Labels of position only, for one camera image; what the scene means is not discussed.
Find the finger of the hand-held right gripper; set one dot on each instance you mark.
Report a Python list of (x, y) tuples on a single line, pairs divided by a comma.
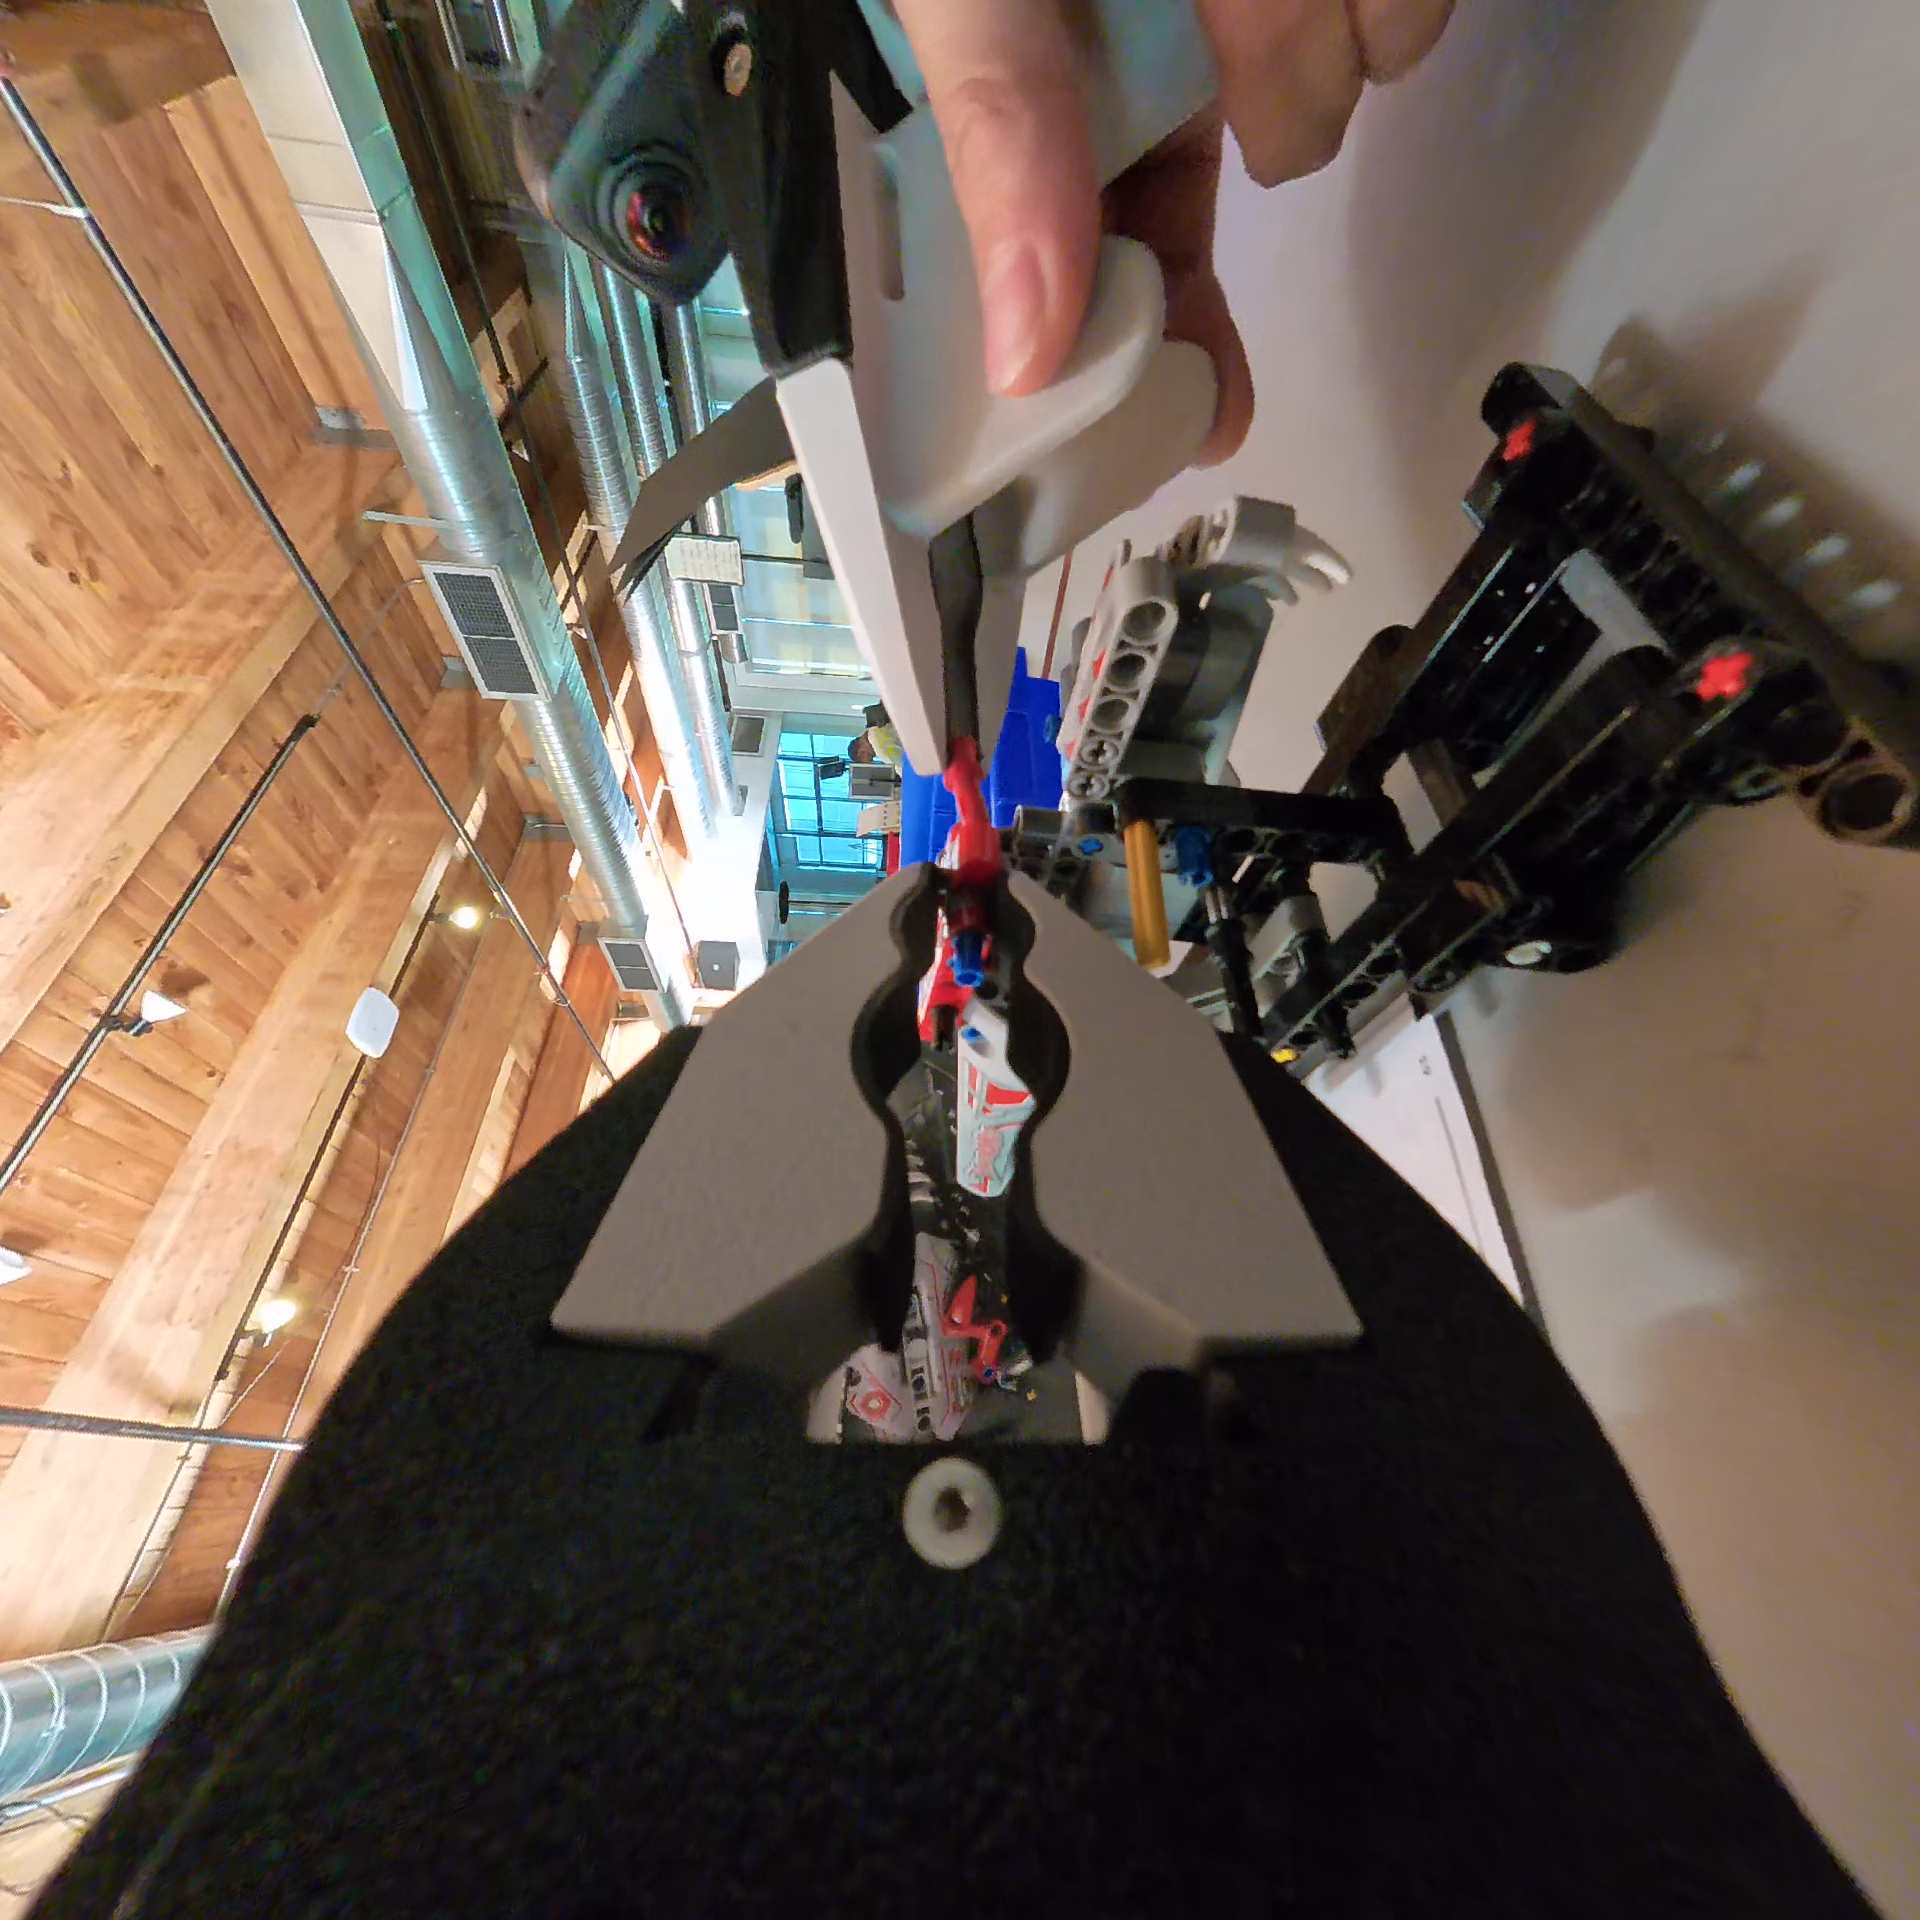
[(869, 571), (1002, 630)]

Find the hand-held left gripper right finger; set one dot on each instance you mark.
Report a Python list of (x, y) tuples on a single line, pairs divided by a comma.
[(1184, 1202)]

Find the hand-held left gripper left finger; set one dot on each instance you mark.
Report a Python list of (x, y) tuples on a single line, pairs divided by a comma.
[(733, 1202)]

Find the red toy brick pin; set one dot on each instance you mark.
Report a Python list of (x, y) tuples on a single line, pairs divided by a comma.
[(962, 781)]

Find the toy brick truck model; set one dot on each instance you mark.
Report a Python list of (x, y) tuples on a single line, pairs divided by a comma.
[(1558, 704)]

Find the white desk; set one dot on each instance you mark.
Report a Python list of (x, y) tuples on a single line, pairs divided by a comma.
[(1723, 1277)]

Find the person's right hand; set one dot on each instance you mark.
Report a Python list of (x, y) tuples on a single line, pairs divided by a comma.
[(1020, 182)]

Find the blue plastic storage bin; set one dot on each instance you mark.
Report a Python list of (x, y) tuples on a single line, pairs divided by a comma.
[(1042, 699)]

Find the hanging white paper sheet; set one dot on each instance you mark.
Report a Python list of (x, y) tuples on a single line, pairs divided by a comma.
[(704, 563)]

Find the black speaker cube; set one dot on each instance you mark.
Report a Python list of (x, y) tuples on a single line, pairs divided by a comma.
[(715, 965)]

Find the building instruction booklet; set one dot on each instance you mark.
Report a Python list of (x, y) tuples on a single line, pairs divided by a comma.
[(1440, 1141)]

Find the small ceiling vent grille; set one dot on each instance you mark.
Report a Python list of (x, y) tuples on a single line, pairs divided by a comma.
[(629, 962)]

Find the large ceiling vent grille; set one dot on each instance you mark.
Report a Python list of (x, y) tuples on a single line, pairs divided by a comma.
[(486, 630)]

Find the silver ventilation duct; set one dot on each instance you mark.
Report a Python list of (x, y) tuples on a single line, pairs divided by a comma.
[(90, 1710), (480, 452)]

